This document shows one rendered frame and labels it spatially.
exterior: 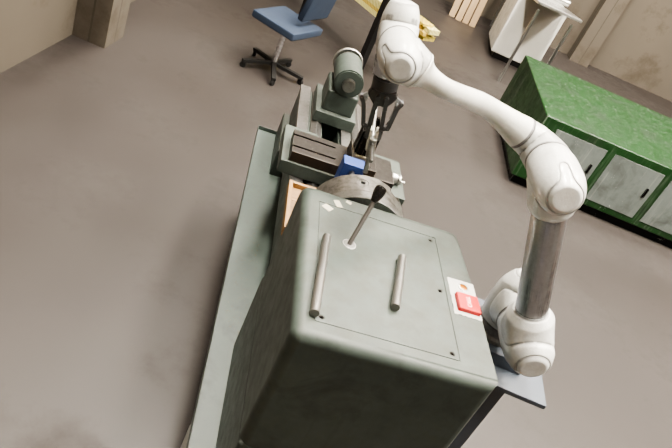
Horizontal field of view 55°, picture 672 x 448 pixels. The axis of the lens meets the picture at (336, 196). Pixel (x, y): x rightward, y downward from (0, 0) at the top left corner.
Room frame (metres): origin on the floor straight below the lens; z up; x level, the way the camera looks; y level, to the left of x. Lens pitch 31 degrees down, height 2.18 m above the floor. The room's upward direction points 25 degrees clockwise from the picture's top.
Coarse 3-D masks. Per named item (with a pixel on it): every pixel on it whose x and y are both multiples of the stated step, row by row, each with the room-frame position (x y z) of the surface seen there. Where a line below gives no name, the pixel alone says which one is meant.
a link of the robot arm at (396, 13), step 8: (392, 0) 1.69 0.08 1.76; (400, 0) 1.69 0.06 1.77; (408, 0) 1.71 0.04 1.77; (392, 8) 1.67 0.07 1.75; (400, 8) 1.67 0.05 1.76; (408, 8) 1.67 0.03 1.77; (416, 8) 1.69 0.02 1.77; (384, 16) 1.68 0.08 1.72; (392, 16) 1.66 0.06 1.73; (400, 16) 1.66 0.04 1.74; (408, 16) 1.66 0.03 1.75; (416, 16) 1.68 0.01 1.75; (384, 24) 1.65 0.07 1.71; (392, 24) 1.64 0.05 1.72; (400, 24) 1.64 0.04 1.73; (408, 24) 1.66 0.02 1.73; (416, 24) 1.68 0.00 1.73; (416, 32) 1.66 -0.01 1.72; (376, 40) 1.68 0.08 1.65; (376, 48) 1.70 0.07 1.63
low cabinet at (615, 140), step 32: (544, 64) 6.41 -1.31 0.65; (512, 96) 6.10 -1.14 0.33; (544, 96) 5.41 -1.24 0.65; (576, 96) 5.84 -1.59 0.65; (608, 96) 6.33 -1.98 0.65; (576, 128) 4.99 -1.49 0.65; (608, 128) 5.35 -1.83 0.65; (640, 128) 5.77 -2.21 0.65; (512, 160) 5.11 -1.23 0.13; (608, 160) 5.02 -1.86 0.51; (640, 160) 5.04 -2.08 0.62; (608, 192) 5.03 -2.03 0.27; (640, 192) 5.05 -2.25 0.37; (640, 224) 5.07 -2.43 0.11
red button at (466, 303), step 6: (456, 294) 1.32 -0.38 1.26; (462, 294) 1.33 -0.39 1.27; (456, 300) 1.31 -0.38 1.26; (462, 300) 1.31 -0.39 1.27; (468, 300) 1.32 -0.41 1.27; (474, 300) 1.33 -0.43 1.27; (462, 306) 1.28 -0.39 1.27; (468, 306) 1.29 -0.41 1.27; (474, 306) 1.30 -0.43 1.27; (468, 312) 1.28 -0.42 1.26; (474, 312) 1.29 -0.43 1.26; (480, 312) 1.29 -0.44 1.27
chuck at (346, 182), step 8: (344, 176) 1.72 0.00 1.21; (352, 176) 1.72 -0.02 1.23; (360, 176) 1.73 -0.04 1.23; (368, 176) 1.74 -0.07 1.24; (328, 184) 1.69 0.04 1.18; (336, 184) 1.68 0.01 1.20; (344, 184) 1.67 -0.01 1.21; (352, 184) 1.67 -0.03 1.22; (376, 184) 1.72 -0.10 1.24; (384, 184) 1.75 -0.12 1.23; (328, 192) 1.65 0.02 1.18; (336, 192) 1.64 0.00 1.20; (392, 200) 1.70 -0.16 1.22; (400, 208) 1.73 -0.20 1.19
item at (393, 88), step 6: (378, 78) 1.69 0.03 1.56; (372, 84) 1.70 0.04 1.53; (378, 84) 1.68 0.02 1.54; (384, 84) 1.68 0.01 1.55; (390, 84) 1.68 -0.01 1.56; (396, 84) 1.70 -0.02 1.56; (372, 90) 1.70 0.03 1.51; (378, 90) 1.68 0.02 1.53; (384, 90) 1.68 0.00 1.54; (390, 90) 1.69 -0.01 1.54; (396, 90) 1.70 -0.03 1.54; (372, 96) 1.70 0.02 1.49; (384, 96) 1.71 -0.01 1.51; (390, 96) 1.71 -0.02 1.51; (396, 96) 1.71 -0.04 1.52; (372, 102) 1.71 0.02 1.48; (390, 102) 1.71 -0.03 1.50
